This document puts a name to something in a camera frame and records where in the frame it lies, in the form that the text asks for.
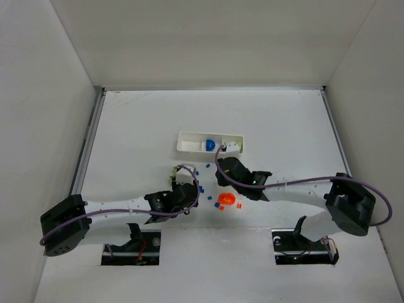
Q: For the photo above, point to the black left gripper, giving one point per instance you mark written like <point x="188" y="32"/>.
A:
<point x="185" y="188"/>

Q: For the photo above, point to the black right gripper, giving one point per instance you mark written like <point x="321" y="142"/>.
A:
<point x="228" y="167"/>

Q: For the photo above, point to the blue round lego piece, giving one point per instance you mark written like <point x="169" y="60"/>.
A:
<point x="210" y="145"/>

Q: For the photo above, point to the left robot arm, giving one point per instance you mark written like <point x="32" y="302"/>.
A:
<point x="74" y="221"/>

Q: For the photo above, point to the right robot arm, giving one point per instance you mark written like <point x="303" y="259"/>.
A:
<point x="346" y="206"/>

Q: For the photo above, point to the orange round lego piece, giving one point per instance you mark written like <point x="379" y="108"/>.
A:
<point x="226" y="199"/>

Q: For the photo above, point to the white three-compartment tray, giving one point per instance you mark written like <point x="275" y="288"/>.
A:
<point x="194" y="142"/>

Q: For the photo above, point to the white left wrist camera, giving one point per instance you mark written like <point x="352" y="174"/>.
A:
<point x="184" y="174"/>

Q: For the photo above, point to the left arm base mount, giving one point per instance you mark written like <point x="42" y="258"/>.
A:
<point x="141" y="249"/>

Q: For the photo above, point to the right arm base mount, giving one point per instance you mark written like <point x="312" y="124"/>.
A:
<point x="291" y="248"/>

